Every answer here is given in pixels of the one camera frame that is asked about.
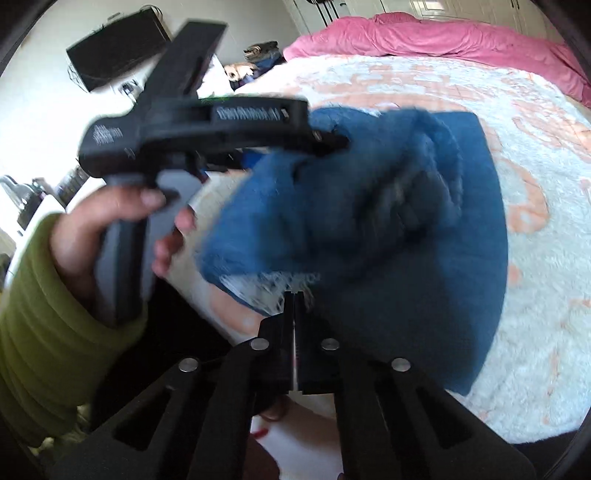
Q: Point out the pink duvet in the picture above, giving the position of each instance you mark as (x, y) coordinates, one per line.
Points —
(438, 39)

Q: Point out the black television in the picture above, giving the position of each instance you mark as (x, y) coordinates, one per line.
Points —
(115, 50)

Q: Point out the person's left forearm green sleeve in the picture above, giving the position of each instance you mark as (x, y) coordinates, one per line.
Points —
(41, 332)

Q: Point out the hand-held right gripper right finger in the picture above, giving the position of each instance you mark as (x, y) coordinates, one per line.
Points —
(314, 360)

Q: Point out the person's left hand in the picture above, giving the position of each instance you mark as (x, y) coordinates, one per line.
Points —
(78, 240)

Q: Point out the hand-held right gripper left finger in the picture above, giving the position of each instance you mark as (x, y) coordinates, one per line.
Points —
(277, 355)

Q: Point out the white and orange fluffy blanket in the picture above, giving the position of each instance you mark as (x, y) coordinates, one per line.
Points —
(545, 230)

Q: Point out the pile of clothes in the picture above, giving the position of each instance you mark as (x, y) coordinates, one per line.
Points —
(258, 60)

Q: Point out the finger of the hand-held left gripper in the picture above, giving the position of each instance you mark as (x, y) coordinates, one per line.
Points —
(330, 140)

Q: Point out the blue pants with lace hem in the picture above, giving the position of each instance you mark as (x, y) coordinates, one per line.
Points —
(406, 258)

